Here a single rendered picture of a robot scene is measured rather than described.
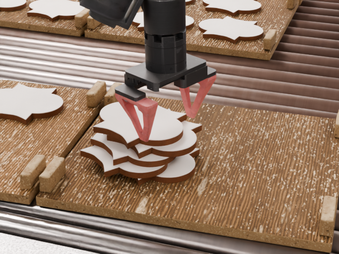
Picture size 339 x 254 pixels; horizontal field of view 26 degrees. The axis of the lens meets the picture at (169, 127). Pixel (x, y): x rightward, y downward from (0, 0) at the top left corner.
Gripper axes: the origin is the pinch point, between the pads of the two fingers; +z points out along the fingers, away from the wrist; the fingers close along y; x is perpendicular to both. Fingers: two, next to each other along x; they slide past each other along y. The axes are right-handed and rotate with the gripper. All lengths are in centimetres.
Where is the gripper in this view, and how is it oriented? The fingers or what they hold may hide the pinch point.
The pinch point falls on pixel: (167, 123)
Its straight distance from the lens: 106.6
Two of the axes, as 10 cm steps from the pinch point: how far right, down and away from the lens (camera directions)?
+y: -7.0, 3.5, -6.2
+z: 0.3, 8.8, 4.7
